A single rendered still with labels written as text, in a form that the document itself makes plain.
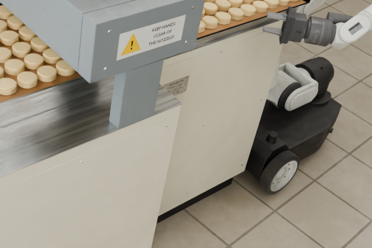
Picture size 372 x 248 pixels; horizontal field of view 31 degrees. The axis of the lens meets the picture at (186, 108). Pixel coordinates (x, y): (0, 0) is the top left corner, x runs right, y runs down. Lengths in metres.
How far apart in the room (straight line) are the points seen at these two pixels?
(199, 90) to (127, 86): 0.61
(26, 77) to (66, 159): 0.23
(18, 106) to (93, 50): 0.28
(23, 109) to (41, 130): 0.07
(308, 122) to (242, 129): 0.55
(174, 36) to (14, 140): 0.46
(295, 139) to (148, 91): 1.34
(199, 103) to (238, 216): 0.66
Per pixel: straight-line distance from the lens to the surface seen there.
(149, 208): 2.05
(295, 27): 2.14
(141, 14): 1.52
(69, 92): 1.74
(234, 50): 2.22
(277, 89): 2.86
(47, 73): 1.72
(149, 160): 1.88
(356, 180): 3.11
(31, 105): 1.69
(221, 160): 2.60
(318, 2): 2.65
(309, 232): 2.78
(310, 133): 2.99
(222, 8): 2.16
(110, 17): 1.47
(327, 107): 3.19
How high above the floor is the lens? 1.92
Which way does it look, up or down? 37 degrees down
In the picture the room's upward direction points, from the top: 12 degrees clockwise
